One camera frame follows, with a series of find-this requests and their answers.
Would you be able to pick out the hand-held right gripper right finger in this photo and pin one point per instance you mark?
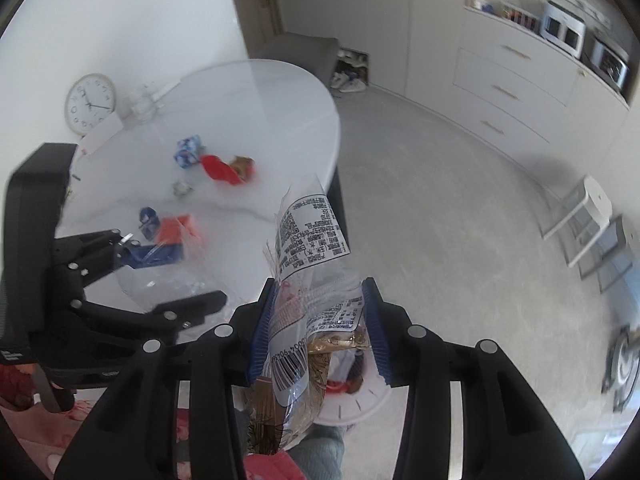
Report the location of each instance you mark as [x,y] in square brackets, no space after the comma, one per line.
[372,330]

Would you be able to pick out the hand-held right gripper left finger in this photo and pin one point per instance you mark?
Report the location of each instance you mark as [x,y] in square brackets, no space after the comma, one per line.
[262,330]

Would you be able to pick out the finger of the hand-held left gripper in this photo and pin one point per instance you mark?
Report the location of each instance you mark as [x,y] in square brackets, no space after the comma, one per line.
[155,255]
[190,307]

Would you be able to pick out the clear plastic cup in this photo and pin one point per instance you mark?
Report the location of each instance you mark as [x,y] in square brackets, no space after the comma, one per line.
[165,285]

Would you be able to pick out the white pink waste bin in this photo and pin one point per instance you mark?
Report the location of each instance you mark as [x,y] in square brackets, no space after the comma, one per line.
[357,400]

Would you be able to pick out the clear printed snack wrapper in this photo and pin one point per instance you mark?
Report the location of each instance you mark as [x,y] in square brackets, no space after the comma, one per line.
[307,240]

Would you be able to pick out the red-orange folded paper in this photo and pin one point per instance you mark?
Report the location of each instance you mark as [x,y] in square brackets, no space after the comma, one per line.
[175,227]

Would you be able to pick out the blue crumpled paper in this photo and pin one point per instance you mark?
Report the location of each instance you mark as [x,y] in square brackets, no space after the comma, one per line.
[148,220]

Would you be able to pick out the crumpled white paper ball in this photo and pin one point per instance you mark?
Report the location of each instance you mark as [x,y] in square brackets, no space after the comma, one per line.
[182,189]

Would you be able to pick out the red snack wrapper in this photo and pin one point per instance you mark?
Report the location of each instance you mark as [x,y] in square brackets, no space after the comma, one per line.
[217,169]

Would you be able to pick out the blue printed carton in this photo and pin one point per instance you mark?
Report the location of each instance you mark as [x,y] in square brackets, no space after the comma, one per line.
[187,151]

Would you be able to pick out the brown crumpled wrapper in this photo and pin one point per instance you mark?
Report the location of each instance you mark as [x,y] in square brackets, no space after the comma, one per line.
[244,166]

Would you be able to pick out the white card box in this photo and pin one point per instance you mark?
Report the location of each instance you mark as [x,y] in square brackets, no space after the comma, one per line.
[102,132]

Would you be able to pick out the person's grey-green trouser leg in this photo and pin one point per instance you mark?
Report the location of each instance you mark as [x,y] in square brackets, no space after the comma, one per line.
[317,457]

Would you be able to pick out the clear glass pitcher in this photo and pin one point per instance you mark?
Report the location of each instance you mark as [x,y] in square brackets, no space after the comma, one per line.
[145,105]

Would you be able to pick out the person's red patterned clothing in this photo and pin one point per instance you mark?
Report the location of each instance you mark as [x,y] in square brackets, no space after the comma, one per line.
[30,440]

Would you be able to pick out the white step stool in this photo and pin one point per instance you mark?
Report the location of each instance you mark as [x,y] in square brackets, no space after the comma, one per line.
[585,215]

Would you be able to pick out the grey chair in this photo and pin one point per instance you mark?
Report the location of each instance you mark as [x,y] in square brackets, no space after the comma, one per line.
[300,55]

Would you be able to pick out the row of shoes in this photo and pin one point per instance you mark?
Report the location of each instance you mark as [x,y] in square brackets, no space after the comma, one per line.
[350,80]

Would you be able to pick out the robot vacuum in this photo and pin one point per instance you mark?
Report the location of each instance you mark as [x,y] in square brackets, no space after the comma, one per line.
[625,365]

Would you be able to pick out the grey door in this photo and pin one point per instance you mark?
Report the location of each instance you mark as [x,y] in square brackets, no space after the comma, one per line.
[252,5]

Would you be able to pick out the grey drawer cabinet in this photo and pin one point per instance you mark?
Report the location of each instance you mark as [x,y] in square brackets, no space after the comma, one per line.
[525,90]

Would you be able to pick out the tall grey cabinet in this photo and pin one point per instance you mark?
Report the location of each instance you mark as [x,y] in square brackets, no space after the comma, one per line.
[415,35]

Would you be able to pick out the small bottle rack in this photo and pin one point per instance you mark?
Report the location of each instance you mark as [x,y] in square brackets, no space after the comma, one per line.
[520,17]

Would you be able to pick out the silver countertop appliance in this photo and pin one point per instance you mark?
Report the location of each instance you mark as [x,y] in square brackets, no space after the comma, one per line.
[607,62]

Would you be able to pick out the white countertop appliance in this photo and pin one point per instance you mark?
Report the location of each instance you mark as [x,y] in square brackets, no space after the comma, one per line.
[562,27]

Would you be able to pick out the round white wall clock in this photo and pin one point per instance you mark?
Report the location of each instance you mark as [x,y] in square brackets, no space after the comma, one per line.
[90,104]

